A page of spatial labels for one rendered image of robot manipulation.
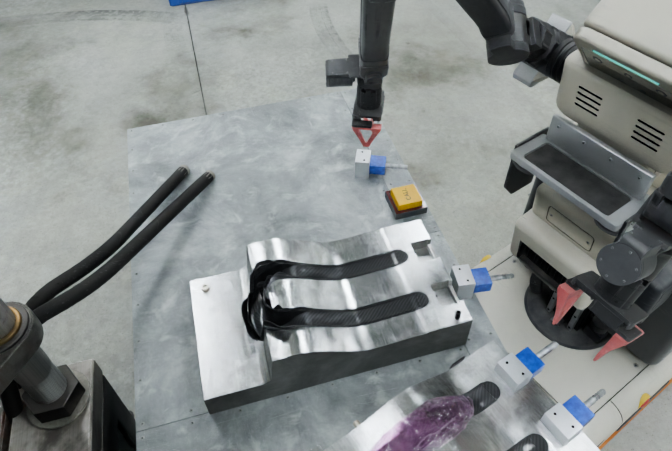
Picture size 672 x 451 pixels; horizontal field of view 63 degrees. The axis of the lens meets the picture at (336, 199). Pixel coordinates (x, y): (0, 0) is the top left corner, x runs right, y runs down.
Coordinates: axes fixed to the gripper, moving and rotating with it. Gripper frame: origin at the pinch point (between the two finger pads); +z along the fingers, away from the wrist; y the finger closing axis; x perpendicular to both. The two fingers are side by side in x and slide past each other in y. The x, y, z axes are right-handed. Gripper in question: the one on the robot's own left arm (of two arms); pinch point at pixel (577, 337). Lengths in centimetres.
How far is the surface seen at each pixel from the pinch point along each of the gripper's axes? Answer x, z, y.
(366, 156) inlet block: 14, 9, -66
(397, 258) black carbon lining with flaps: -1.2, 13.1, -34.8
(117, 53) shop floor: 47, 88, -304
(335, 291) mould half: -14.9, 19.4, -35.3
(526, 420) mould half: -2.1, 16.9, 2.3
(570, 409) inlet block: 3.2, 12.6, 5.5
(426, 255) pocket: 5.7, 12.1, -33.1
